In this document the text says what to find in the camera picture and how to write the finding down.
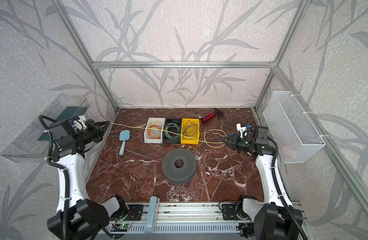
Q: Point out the green circuit board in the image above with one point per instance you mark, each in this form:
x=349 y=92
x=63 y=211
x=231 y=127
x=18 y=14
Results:
x=120 y=227

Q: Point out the white plastic bin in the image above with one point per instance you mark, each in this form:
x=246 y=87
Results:
x=153 y=133

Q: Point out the yellow plastic bin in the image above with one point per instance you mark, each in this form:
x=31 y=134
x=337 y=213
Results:
x=190 y=131

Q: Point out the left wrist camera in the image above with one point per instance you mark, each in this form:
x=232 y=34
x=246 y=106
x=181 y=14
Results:
x=78 y=123

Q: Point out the pink object in basket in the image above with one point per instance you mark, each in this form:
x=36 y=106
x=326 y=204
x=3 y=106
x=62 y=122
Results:
x=288 y=152

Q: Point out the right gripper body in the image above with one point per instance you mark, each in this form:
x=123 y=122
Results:
x=233 y=142

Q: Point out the light blue toy shovel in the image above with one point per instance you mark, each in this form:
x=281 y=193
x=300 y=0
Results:
x=123 y=137

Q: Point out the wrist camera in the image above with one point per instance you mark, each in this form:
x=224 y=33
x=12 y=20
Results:
x=244 y=131
x=78 y=123

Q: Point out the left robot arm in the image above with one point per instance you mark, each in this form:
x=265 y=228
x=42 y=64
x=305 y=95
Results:
x=77 y=217

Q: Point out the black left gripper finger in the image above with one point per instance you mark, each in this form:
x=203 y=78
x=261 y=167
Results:
x=104 y=128
x=102 y=123

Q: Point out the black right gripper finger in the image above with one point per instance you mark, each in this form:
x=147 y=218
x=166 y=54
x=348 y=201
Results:
x=230 y=143
x=232 y=137

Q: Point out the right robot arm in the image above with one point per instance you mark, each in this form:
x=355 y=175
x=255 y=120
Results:
x=276 y=219

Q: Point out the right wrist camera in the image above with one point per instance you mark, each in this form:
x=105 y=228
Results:
x=244 y=131

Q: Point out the black plastic bin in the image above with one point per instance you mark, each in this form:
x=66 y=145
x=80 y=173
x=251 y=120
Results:
x=171 y=131

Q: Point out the grey perforated spool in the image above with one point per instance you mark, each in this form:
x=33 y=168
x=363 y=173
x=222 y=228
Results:
x=179 y=166

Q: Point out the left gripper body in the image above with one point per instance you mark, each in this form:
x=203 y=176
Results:
x=97 y=129

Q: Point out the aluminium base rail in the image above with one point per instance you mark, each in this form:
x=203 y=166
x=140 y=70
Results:
x=185 y=218

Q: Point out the white wire mesh basket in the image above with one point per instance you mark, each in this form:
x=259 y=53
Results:
x=291 y=125

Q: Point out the clear plastic wall tray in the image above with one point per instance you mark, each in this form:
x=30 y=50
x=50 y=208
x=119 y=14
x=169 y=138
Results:
x=32 y=145

